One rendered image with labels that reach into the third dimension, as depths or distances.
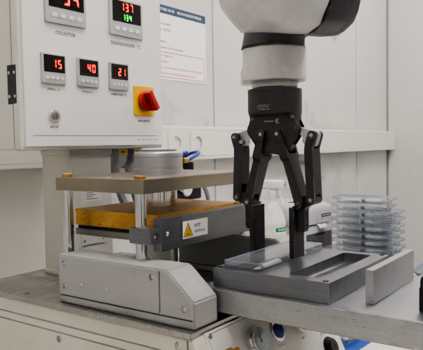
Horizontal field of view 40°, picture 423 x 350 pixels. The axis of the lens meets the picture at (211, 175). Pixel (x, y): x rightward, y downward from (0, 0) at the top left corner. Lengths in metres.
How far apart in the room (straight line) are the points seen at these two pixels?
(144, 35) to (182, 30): 0.66
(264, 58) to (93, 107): 0.36
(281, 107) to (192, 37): 1.06
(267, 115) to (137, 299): 0.30
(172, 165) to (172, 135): 0.71
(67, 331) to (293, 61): 0.49
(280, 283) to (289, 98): 0.24
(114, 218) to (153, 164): 0.10
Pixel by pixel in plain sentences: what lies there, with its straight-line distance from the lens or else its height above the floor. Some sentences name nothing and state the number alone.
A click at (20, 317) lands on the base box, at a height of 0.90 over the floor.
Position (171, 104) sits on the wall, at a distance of 1.71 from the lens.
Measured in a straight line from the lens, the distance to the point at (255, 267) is 0.74.
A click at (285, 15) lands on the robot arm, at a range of 0.69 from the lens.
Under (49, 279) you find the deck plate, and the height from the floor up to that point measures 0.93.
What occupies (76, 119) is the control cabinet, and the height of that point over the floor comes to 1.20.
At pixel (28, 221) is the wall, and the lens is 1.37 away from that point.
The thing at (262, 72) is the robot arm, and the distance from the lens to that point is 0.78.
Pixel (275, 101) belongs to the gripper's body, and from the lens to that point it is 0.78.
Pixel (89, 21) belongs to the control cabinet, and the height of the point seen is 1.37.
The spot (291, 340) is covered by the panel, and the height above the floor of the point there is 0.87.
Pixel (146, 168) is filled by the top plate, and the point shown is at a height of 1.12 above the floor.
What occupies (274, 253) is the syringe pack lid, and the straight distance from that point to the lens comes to 0.81.
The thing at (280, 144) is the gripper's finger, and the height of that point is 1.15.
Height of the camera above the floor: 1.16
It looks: 3 degrees down
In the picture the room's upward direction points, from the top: 1 degrees counter-clockwise
